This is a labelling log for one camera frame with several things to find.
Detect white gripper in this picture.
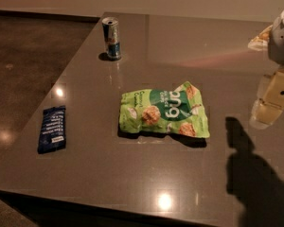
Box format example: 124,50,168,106
248,9,284,130

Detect green rice chip bag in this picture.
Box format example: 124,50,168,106
119,81,210,138

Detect blue rxbar blueberry bar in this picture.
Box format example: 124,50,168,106
37,106,66,154

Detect red bull energy drink can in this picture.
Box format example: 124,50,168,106
101,17,121,61

